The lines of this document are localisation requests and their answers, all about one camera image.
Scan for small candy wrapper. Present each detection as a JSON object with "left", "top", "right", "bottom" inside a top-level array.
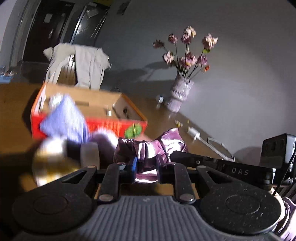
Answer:
[{"left": 175, "top": 120, "right": 183, "bottom": 128}]

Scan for pink textured vase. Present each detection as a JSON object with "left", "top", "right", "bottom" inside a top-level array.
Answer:
[{"left": 166, "top": 74, "right": 194, "bottom": 113}]

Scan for white power adapter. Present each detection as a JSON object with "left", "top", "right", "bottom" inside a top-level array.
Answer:
[{"left": 187, "top": 127, "right": 201, "bottom": 140}]

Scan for dark entrance door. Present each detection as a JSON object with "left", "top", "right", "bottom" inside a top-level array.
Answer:
[{"left": 23, "top": 0, "right": 74, "bottom": 63}]

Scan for shiny purple fabric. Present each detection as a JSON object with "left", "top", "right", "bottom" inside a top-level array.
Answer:
[{"left": 113, "top": 128, "right": 188, "bottom": 184}]

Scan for dark grey refrigerator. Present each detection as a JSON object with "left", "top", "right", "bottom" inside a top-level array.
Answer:
[{"left": 70, "top": 3, "right": 110, "bottom": 47}]

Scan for red cardboard box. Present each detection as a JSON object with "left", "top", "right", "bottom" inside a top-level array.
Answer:
[{"left": 31, "top": 83, "right": 148, "bottom": 140}]

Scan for beige coat on chair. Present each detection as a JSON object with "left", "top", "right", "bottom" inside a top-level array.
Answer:
[{"left": 43, "top": 43, "right": 111, "bottom": 90}]

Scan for blue pet feeder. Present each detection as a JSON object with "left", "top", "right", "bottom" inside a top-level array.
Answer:
[{"left": 0, "top": 66, "right": 15, "bottom": 84}]

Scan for wooden chair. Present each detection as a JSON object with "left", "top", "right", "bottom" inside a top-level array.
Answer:
[{"left": 57, "top": 55, "right": 78, "bottom": 86}]

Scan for white charger cable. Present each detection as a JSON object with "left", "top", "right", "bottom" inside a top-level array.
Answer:
[{"left": 199, "top": 136, "right": 236, "bottom": 162}]

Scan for lavender cloth pouch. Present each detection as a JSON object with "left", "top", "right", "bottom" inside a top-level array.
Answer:
[{"left": 40, "top": 92, "right": 89, "bottom": 144}]

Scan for dried pink flower bouquet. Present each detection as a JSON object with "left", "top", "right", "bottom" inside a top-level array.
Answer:
[{"left": 152, "top": 26, "right": 218, "bottom": 80}]

